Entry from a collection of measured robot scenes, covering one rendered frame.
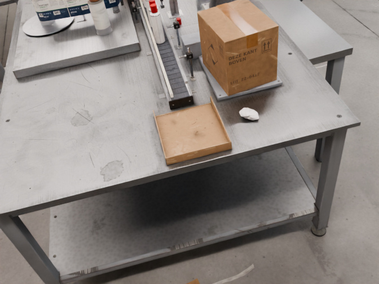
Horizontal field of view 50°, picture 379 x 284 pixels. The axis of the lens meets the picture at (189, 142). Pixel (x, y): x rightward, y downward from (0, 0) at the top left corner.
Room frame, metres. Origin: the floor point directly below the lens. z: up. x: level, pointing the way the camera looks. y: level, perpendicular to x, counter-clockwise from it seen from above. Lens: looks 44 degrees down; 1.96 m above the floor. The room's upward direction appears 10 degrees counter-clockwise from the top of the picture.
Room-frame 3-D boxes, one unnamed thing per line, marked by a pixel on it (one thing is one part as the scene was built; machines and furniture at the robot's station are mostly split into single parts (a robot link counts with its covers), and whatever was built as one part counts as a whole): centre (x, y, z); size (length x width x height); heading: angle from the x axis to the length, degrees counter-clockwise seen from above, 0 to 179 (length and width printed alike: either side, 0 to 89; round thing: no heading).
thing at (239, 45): (1.56, -0.28, 0.99); 0.30 x 0.24 x 0.27; 14
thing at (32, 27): (2.32, 0.71, 0.89); 0.31 x 0.31 x 0.01
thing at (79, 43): (2.29, 0.55, 0.86); 0.80 x 0.67 x 0.05; 6
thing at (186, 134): (1.22, -0.01, 0.85); 0.30 x 0.26 x 0.04; 6
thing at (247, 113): (1.25, -0.26, 0.85); 0.08 x 0.07 x 0.04; 23
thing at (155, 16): (1.89, 0.06, 0.98); 0.05 x 0.05 x 0.20
